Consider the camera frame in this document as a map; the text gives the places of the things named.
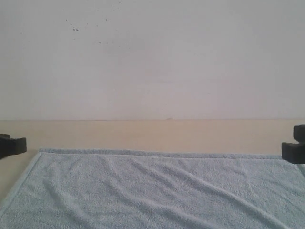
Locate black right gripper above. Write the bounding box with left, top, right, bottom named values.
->
left=281, top=125, right=305, bottom=164

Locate light blue fleece towel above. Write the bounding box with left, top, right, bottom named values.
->
left=0, top=148, right=305, bottom=229

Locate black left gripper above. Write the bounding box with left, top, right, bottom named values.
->
left=0, top=134, right=26, bottom=159

